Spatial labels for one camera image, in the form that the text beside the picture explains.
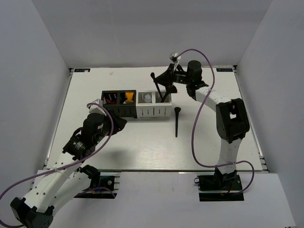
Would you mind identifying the left blue table label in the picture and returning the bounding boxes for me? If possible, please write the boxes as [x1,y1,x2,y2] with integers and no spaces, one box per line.
[74,68,91,73]

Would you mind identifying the clear plastic bottle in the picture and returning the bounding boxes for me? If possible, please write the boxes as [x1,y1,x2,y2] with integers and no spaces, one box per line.
[144,94,152,103]

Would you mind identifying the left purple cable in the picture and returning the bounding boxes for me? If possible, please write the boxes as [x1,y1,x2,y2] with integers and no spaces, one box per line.
[0,102,114,228]

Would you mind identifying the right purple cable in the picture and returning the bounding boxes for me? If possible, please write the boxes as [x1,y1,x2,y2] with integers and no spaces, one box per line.
[175,48,255,195]

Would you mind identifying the white slotted organizer box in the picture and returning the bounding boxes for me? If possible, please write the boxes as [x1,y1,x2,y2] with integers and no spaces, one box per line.
[136,91,172,118]

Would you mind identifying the black slotted organizer box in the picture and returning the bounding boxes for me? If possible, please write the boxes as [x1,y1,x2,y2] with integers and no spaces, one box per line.
[101,90,137,118]

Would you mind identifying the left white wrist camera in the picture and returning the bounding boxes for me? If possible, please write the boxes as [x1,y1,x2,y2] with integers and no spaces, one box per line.
[86,99,106,115]

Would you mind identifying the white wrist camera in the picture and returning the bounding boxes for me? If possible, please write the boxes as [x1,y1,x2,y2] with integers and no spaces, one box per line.
[86,99,106,115]
[169,53,181,64]

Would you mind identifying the right blue table label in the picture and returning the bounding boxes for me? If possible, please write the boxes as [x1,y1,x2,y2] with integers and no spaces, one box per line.
[216,68,233,72]

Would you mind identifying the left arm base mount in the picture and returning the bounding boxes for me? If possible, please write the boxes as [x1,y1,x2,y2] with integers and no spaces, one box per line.
[74,172,121,199]

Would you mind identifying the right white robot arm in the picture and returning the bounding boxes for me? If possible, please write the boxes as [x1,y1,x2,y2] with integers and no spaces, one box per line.
[150,60,250,190]

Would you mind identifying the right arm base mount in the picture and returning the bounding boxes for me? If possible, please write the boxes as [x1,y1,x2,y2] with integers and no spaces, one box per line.
[194,175,244,202]

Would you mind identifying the black makeup brush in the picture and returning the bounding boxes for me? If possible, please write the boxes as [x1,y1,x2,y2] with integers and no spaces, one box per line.
[150,72,164,103]
[174,107,181,138]

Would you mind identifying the purple cable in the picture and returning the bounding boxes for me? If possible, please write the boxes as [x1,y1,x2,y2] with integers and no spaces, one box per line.
[175,48,255,195]
[0,102,114,228]

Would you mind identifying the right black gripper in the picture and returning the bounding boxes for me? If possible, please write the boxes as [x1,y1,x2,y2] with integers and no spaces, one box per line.
[154,64,191,88]

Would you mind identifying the orange cream tube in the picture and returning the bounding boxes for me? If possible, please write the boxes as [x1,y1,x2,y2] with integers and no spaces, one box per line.
[125,92,134,100]

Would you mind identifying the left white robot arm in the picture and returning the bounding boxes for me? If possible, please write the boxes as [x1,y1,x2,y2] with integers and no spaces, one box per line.
[10,112,127,228]

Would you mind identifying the white oval bottle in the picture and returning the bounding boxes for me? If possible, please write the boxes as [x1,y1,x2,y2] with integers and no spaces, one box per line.
[123,99,134,105]

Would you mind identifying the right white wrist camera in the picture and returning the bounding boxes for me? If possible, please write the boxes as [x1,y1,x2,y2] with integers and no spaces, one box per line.
[169,53,181,64]

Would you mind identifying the blue table label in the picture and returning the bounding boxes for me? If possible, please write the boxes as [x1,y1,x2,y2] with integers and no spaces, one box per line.
[74,68,91,73]
[216,68,233,72]

